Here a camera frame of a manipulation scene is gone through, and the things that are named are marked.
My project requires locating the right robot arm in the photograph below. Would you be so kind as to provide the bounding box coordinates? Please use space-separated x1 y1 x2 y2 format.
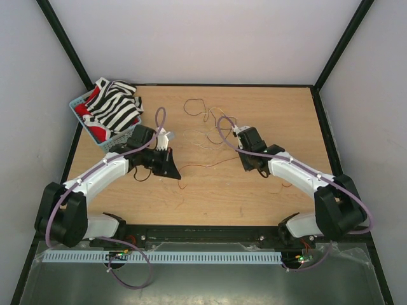
233 126 368 247

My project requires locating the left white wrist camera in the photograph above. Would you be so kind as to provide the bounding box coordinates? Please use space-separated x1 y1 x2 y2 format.
155 128 175 151

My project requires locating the black frame post left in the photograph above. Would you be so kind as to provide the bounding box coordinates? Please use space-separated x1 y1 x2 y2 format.
36 0 93 90

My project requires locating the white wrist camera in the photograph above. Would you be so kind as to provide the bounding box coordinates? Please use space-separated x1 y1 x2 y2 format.
232 125 249 136
155 128 175 151

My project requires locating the red wire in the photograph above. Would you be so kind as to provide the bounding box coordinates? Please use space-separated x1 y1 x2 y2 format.
177 155 239 190

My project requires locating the black frame post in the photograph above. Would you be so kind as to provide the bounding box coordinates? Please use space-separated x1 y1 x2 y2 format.
314 0 375 90
36 0 93 90

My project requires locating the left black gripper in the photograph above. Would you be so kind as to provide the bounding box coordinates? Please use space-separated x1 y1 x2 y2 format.
141 146 181 179

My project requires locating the black frame post right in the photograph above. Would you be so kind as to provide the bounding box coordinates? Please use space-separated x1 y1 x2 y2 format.
314 0 375 90

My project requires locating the light blue slotted cable duct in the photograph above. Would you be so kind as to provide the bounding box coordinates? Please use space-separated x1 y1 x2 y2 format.
42 250 282 265

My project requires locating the left circuit board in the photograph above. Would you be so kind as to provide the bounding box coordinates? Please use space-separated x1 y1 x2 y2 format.
106 251 130 261

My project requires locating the purple wire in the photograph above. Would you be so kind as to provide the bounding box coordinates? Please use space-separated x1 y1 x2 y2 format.
205 119 238 146

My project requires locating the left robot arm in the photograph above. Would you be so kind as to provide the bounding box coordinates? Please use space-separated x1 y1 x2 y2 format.
34 125 181 247

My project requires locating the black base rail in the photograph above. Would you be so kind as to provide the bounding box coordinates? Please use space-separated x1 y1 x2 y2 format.
34 224 373 252

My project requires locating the right circuit board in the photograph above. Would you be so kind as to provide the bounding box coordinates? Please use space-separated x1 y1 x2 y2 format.
295 254 314 264

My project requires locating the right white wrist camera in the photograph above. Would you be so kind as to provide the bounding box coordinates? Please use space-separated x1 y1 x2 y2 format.
232 125 249 136

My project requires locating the black white striped cloth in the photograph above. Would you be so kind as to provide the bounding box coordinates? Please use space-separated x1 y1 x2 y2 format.
87 78 144 134

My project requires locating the light blue plastic basket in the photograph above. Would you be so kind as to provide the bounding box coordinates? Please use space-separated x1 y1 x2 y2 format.
69 92 142 153

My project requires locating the circuit board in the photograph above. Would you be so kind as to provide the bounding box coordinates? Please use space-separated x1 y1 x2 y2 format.
295 254 314 264
106 251 130 261

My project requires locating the brown wire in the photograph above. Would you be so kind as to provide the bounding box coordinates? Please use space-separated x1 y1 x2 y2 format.
183 98 207 116

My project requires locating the red cloth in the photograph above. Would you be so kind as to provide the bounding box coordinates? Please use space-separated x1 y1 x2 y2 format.
74 87 111 144

